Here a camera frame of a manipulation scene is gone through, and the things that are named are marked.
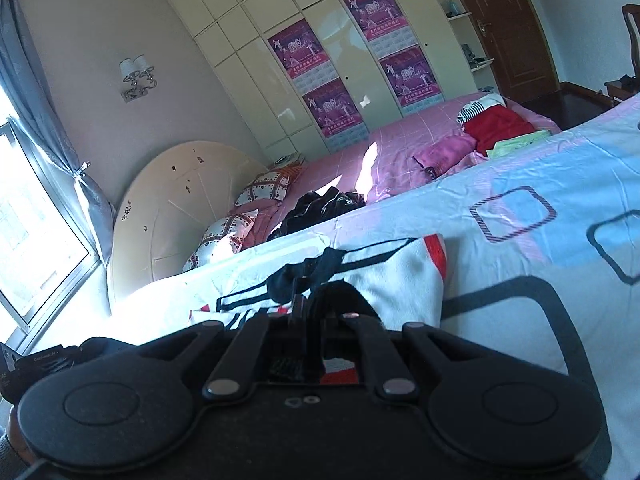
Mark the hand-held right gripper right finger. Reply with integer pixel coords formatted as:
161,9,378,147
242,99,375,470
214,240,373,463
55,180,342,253
324,311,467,397

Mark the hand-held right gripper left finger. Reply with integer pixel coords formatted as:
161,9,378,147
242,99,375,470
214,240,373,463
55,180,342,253
140,294,308,397

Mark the striped cartoon print sweater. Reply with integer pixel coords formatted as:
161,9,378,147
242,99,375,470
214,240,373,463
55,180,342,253
187,232,449,387

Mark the checkered patterned pillow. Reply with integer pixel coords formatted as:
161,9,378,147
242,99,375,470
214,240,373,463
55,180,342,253
182,209,261,274
234,169,302,207

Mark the window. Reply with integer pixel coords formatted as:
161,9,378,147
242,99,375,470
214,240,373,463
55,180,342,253
0,85,102,357

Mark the beige round headboard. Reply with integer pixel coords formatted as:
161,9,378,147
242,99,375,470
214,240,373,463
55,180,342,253
107,140,271,312

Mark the pink bed sheet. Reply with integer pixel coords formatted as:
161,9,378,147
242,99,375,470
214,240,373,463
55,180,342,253
239,92,564,252

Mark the magenta garment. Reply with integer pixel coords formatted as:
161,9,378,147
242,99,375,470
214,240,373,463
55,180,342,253
413,134,476,179

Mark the grey blue curtain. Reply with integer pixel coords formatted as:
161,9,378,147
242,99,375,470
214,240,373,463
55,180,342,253
0,0,116,267

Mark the cream glossy wardrobe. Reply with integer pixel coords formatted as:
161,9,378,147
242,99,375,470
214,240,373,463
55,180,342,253
162,0,497,162

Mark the yellow green garment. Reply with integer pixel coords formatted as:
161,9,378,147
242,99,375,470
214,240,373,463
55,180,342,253
485,129,551,159

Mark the red garment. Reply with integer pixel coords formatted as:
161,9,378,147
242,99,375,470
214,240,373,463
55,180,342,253
464,107,539,156

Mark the black white striped garment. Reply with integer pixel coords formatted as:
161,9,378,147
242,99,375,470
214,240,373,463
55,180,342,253
455,93,506,126

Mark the dark shelf item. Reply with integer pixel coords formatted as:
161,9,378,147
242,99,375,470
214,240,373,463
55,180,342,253
462,43,494,66

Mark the brown wooden door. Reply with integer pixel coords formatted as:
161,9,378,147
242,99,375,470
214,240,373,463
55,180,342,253
440,0,559,104

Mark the wooden cabinet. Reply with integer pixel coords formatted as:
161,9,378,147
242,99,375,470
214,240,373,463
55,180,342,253
603,77,640,109

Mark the dark wooden chair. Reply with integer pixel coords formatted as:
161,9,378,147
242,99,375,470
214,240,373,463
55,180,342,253
621,4,640,79

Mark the pink wall poster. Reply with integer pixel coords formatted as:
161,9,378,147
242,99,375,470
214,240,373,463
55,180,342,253
342,0,417,59
267,18,334,94
378,45,444,109
301,77,369,141

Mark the twin shade wall lamp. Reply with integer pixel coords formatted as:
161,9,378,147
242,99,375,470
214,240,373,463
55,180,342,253
118,53,157,104

